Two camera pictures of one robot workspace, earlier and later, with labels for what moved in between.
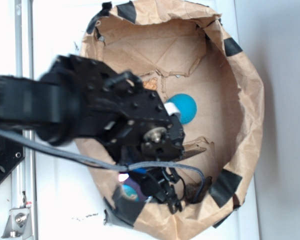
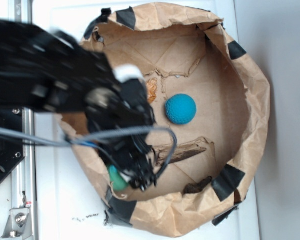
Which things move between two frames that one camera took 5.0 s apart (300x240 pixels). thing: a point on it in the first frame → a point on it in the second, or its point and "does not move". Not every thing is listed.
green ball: x=131 y=192 → x=119 y=182
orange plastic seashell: x=151 y=84 does not move
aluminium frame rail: x=23 y=185 does not move
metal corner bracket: x=18 y=226 does not move
